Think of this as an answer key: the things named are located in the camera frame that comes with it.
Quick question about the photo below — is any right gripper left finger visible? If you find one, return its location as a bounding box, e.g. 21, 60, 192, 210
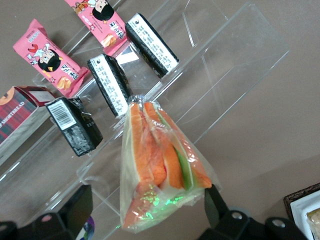
31, 184, 94, 240

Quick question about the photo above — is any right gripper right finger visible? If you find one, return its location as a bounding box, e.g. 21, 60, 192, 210
203, 184, 251, 240

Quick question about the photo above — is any plastic-wrapped triangle sandwich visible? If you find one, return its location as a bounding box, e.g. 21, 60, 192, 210
119, 94, 223, 235

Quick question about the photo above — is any white rectangular dish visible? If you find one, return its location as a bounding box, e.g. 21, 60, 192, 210
289, 196, 320, 240

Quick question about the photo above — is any small black box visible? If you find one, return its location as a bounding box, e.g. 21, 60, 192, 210
86, 53, 133, 119
45, 97, 104, 158
124, 12, 180, 79

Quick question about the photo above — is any dark brown wicker basket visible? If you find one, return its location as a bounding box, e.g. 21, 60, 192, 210
283, 182, 320, 219

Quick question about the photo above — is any beige cracker packet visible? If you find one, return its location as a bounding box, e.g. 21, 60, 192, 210
305, 208, 320, 240

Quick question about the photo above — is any red tartan shortbread box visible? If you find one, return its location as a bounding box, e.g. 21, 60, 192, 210
0, 85, 57, 146

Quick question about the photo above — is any clear acrylic stepped display stand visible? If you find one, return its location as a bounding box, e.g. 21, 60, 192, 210
0, 0, 291, 240

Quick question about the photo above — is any pink cartoon snack packet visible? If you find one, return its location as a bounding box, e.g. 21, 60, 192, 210
64, 0, 129, 57
12, 18, 91, 99

